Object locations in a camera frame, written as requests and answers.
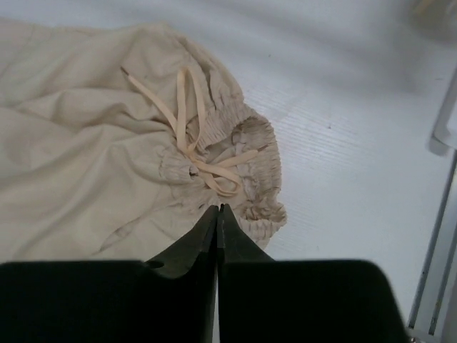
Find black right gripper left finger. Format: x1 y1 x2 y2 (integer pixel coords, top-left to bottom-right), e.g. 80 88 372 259
1 206 219 342

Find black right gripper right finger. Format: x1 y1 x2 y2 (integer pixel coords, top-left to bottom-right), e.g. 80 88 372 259
217 205 407 342

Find beige cargo trousers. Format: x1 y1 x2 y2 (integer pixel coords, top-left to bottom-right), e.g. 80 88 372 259
1 19 286 261

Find silver clothes rack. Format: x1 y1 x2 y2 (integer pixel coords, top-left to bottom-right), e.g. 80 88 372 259
407 71 456 341

